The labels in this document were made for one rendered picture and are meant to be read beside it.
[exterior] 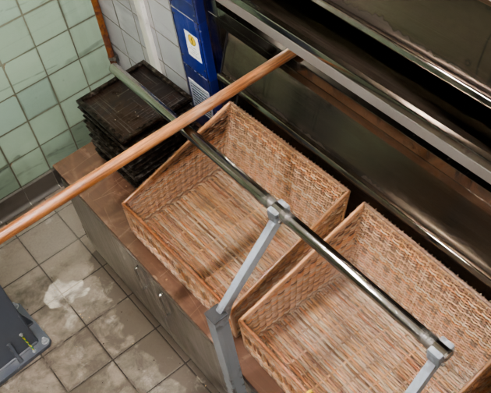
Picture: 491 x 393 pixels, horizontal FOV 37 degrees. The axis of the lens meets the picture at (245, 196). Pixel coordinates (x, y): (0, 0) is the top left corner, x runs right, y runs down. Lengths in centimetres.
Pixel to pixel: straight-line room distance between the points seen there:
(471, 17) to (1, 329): 202
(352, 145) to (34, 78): 158
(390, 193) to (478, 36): 62
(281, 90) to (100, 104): 66
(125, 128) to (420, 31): 115
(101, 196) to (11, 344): 70
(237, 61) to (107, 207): 69
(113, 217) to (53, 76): 89
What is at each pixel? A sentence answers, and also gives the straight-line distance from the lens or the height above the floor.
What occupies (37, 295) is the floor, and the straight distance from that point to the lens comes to 316.
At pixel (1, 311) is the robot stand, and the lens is 279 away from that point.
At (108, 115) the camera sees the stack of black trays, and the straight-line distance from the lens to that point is 246.
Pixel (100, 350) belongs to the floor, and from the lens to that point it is 293.
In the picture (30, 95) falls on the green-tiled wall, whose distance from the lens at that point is 319.
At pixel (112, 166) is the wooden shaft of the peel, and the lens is 179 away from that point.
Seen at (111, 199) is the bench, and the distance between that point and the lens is 257.
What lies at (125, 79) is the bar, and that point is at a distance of 206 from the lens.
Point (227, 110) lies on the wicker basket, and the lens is 242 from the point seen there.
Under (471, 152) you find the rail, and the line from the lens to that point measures 142.
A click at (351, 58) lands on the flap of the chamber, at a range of 165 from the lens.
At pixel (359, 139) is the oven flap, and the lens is 199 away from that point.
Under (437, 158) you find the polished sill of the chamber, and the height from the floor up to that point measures 117.
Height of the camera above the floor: 247
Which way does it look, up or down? 50 degrees down
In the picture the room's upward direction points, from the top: 10 degrees counter-clockwise
